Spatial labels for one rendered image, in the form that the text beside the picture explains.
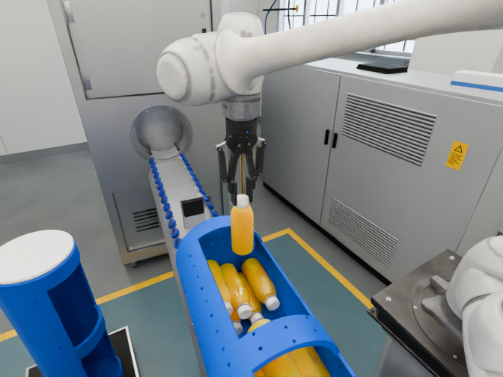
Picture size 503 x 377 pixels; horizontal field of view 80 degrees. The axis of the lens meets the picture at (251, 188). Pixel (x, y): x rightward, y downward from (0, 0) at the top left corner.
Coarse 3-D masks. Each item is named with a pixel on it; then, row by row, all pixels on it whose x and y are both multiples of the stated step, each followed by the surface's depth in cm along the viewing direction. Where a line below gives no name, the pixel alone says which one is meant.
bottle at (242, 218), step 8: (232, 208) 84; (240, 208) 81; (248, 208) 82; (232, 216) 83; (240, 216) 81; (248, 216) 82; (232, 224) 84; (240, 224) 82; (248, 224) 83; (232, 232) 85; (240, 232) 83; (248, 232) 84; (232, 240) 87; (240, 240) 85; (248, 240) 85; (232, 248) 89; (240, 248) 86; (248, 248) 87
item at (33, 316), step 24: (72, 264) 109; (0, 288) 97; (24, 288) 98; (48, 288) 103; (72, 288) 136; (24, 312) 103; (48, 312) 106; (72, 312) 142; (96, 312) 139; (24, 336) 110; (48, 336) 110; (72, 336) 148; (96, 336) 127; (48, 360) 116; (72, 360) 120; (96, 360) 162
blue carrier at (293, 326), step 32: (224, 224) 90; (192, 256) 84; (224, 256) 102; (256, 256) 105; (192, 288) 78; (288, 288) 85; (192, 320) 76; (224, 320) 65; (288, 320) 62; (224, 352) 60; (256, 352) 57; (320, 352) 73
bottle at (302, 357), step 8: (296, 352) 66; (304, 352) 66; (296, 360) 64; (304, 360) 64; (312, 360) 65; (304, 368) 63; (312, 368) 63; (304, 376) 62; (312, 376) 62; (320, 376) 63
